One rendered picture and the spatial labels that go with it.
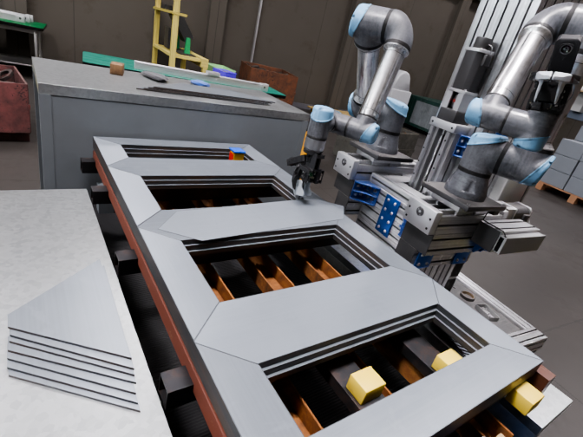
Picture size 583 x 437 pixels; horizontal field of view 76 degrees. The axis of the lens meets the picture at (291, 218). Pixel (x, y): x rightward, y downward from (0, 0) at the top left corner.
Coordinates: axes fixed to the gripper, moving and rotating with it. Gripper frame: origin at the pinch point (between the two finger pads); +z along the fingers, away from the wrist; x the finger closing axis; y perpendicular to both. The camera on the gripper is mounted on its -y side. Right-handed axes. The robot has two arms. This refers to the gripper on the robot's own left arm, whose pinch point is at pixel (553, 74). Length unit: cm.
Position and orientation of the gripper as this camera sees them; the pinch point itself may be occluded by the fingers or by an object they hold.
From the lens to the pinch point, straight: 93.2
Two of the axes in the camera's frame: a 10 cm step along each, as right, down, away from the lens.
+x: -8.0, -3.0, 5.2
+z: -5.9, 2.2, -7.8
